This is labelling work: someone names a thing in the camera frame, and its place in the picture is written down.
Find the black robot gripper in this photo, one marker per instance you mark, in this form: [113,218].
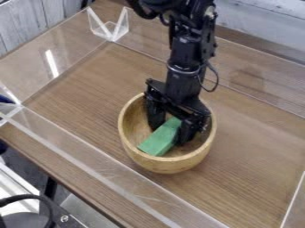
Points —
[176,97]

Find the green rectangular block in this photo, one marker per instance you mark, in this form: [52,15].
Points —
[162,139]

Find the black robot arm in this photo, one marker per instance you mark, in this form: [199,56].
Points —
[190,20]

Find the brown wooden bowl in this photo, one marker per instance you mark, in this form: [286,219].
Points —
[133,130]

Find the black table leg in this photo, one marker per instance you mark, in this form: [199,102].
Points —
[51,188]

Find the metal plate with screw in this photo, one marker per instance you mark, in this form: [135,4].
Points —
[64,220]

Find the clear acrylic front wall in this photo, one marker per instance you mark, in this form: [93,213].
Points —
[115,189]

